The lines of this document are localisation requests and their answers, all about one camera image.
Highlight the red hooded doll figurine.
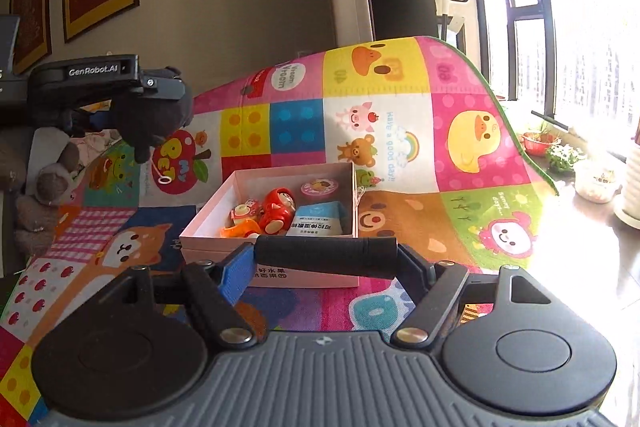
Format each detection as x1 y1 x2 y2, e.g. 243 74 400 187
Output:
259 188 298 235

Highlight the black plush toy with string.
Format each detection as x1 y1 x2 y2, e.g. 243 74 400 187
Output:
111 87 194 185

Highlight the person's left hand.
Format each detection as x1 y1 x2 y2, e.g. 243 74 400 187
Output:
0 134 86 253

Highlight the colourful cartoon play mat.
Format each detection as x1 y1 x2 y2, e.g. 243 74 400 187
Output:
0 36 560 427

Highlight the dark window frame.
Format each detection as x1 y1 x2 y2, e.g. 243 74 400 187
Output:
472 0 640 158

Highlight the round pink yellow toy jar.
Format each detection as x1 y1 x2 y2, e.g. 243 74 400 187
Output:
300 177 343 198

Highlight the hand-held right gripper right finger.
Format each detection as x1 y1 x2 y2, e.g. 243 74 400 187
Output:
391 243 553 349

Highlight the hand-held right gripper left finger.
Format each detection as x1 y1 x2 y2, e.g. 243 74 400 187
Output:
100 242 258 349

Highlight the orange plastic toy piece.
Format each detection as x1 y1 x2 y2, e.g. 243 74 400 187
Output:
220 219 262 239

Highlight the pink cardboard box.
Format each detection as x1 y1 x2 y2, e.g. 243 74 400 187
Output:
179 163 361 289

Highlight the black foam roller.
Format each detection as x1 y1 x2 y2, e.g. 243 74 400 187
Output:
252 237 399 281

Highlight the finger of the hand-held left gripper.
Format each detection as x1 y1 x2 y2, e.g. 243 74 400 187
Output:
137 66 194 105
62 104 119 135

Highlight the blue white tissue packet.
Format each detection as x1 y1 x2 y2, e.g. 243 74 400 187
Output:
286 201 349 238

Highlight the brown wooden desktop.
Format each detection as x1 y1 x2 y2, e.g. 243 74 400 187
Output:
492 167 640 427

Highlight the white flowering plant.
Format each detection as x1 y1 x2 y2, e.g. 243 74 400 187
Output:
547 142 587 174

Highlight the small white toy bottle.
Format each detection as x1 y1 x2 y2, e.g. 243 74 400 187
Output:
229 202 262 228

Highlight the white plant pot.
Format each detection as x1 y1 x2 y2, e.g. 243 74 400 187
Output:
614 147 640 229

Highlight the red plant pot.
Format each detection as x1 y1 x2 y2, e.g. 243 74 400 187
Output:
520 129 557 158

